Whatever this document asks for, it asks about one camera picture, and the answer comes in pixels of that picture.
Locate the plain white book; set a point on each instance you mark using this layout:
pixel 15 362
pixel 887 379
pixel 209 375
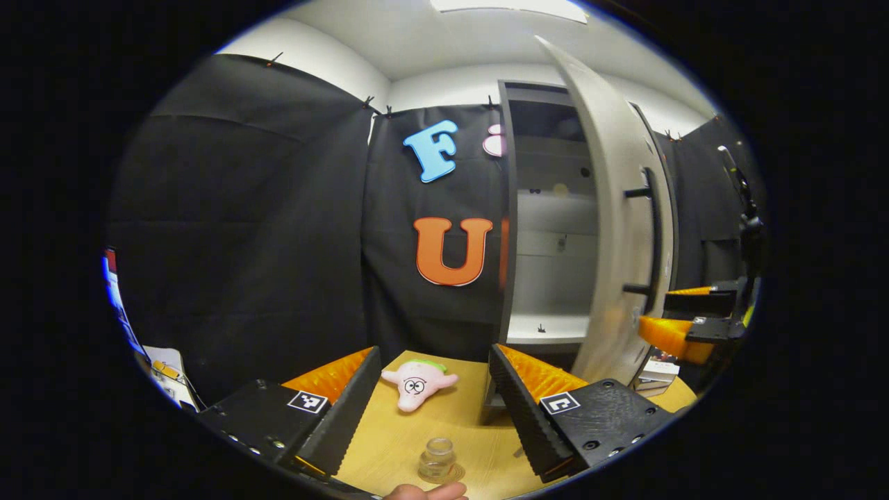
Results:
pixel 653 389

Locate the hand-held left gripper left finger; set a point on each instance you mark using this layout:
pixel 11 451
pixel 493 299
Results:
pixel 351 417

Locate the black backdrop cloth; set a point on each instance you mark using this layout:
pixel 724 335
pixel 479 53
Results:
pixel 243 208

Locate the dark grey cabinet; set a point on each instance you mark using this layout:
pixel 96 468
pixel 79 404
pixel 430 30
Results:
pixel 508 208

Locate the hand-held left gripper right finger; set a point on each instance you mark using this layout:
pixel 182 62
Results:
pixel 524 413

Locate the white printed paper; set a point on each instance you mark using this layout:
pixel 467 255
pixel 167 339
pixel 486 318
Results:
pixel 170 375

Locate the clear glass bottle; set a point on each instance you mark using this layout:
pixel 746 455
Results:
pixel 437 458

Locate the pink plush toy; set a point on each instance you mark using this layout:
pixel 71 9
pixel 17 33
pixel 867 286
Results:
pixel 417 385

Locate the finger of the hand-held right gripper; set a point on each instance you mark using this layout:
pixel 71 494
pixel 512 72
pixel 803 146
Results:
pixel 701 304
pixel 677 337

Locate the round wooden coaster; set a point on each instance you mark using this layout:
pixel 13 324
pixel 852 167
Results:
pixel 460 476

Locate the blue and red panel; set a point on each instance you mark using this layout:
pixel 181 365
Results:
pixel 118 305

